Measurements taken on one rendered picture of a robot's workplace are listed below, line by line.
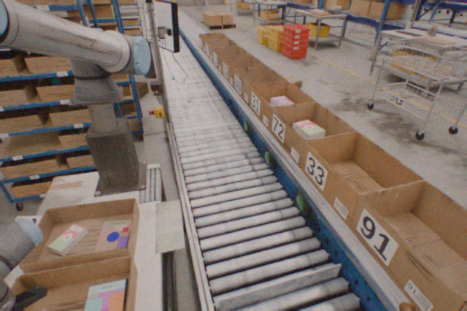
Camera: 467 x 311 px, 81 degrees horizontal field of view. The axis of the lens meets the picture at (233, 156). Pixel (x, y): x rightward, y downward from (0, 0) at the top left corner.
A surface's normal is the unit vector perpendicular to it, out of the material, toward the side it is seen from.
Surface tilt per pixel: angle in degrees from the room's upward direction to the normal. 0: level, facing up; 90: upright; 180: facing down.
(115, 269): 89
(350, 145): 89
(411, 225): 1
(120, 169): 90
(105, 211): 89
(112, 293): 0
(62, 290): 1
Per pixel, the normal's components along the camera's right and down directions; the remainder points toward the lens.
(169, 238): -0.01, -0.83
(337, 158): 0.28, 0.52
